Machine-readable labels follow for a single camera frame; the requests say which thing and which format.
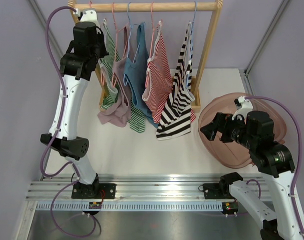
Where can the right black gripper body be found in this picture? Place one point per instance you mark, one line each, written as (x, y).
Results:
(233, 130)

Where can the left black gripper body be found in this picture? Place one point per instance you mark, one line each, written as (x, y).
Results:
(98, 49)

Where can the green striped tank top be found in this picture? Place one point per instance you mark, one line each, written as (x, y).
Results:
(136, 119)

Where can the mauve tank top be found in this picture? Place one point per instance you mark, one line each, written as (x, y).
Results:
(114, 111)

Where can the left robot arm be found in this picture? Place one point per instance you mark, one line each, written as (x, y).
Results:
(76, 67)

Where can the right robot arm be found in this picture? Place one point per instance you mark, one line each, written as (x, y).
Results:
(274, 161)

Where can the black white striped tank top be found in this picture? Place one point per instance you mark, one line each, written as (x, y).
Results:
(177, 114)

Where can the blue tank top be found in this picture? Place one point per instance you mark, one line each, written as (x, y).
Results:
(135, 71)

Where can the red striped tank top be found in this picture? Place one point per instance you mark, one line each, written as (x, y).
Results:
(160, 81)

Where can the wooden clothes rack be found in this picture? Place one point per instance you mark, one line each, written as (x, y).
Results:
(215, 7)

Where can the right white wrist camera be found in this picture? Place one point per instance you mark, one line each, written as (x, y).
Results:
(243, 107)

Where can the blue wire hanger right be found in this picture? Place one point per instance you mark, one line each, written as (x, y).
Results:
(193, 27)

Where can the aluminium mounting rail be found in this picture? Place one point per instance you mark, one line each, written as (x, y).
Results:
(134, 188)

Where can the slotted cable duct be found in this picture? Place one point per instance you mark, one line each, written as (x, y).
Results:
(199, 206)

